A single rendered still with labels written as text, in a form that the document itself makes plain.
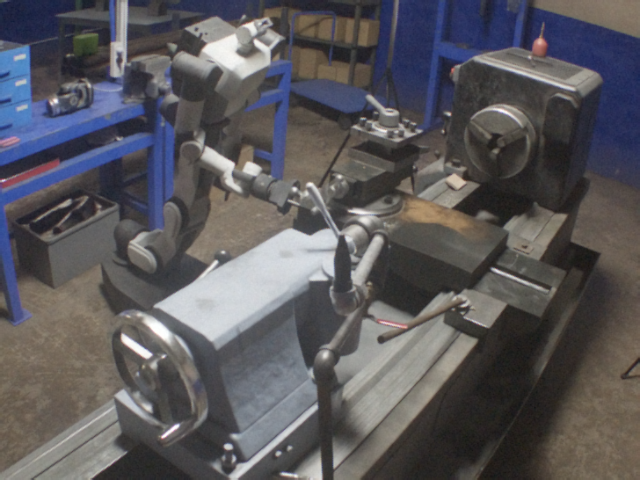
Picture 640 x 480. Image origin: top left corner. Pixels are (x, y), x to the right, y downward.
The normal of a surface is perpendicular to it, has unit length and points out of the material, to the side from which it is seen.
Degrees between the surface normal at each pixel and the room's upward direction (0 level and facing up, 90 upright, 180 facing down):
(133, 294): 0
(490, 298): 0
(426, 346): 0
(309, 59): 90
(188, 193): 90
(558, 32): 90
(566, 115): 90
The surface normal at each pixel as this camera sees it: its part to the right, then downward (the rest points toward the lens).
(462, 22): -0.55, 0.36
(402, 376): 0.09, -0.87
